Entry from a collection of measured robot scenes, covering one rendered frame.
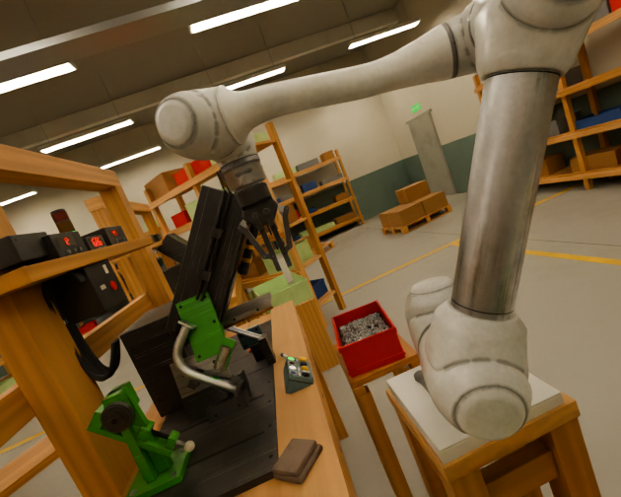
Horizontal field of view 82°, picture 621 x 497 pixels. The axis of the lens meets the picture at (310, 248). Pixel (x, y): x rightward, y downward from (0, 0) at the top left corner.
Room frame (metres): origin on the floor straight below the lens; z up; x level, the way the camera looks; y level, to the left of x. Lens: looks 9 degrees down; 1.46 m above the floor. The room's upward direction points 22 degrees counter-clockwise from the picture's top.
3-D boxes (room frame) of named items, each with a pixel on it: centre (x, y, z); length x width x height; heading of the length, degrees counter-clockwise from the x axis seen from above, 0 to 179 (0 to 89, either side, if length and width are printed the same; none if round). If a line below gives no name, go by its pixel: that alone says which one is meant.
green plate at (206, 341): (1.20, 0.44, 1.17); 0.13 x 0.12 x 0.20; 4
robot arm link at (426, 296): (0.78, -0.22, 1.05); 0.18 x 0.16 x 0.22; 168
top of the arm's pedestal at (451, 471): (0.80, -0.22, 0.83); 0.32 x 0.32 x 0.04; 6
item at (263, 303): (1.36, 0.41, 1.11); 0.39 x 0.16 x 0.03; 94
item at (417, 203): (7.20, -2.24, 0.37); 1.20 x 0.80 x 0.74; 107
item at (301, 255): (4.63, 0.91, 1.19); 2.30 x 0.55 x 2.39; 50
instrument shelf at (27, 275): (1.25, 0.77, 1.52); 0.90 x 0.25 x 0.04; 4
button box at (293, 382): (1.11, 0.20, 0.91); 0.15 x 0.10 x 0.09; 4
